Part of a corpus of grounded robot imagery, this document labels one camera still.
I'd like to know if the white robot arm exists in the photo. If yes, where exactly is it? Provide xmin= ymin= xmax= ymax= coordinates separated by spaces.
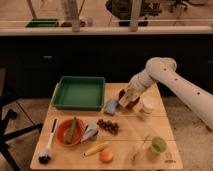
xmin=119 ymin=57 xmax=213 ymax=130

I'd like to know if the white cylindrical container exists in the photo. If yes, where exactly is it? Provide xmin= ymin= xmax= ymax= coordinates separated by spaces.
xmin=139 ymin=96 xmax=155 ymax=114

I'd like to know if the green plastic cup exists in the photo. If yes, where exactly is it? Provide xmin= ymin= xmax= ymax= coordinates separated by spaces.
xmin=150 ymin=137 xmax=167 ymax=155

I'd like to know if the orange fruit toy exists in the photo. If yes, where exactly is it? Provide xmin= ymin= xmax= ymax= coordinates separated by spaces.
xmin=99 ymin=148 xmax=114 ymax=163

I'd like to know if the black chair base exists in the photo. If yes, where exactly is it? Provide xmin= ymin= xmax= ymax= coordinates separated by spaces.
xmin=0 ymin=68 xmax=43 ymax=171

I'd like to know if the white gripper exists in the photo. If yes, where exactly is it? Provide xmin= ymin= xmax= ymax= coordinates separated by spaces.
xmin=119 ymin=88 xmax=137 ymax=108

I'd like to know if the green plastic tray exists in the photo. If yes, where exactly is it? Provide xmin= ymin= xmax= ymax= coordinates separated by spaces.
xmin=52 ymin=76 xmax=105 ymax=111

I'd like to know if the dark machine in background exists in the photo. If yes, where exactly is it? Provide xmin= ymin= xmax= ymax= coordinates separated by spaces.
xmin=105 ymin=0 xmax=161 ymax=26

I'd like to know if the dark brown bowl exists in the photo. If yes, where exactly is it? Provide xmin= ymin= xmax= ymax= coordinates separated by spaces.
xmin=118 ymin=89 xmax=140 ymax=110

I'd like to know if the green cucumber toy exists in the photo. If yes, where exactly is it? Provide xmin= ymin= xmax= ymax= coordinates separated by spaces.
xmin=66 ymin=117 xmax=77 ymax=144

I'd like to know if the green bin in background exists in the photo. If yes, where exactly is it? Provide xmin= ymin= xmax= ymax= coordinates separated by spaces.
xmin=26 ymin=18 xmax=59 ymax=28

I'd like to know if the bunch of purple grapes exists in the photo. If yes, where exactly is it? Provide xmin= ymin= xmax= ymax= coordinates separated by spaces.
xmin=97 ymin=119 xmax=119 ymax=135

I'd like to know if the orange plastic bowl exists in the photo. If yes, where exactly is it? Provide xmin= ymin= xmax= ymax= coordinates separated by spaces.
xmin=56 ymin=119 xmax=85 ymax=147

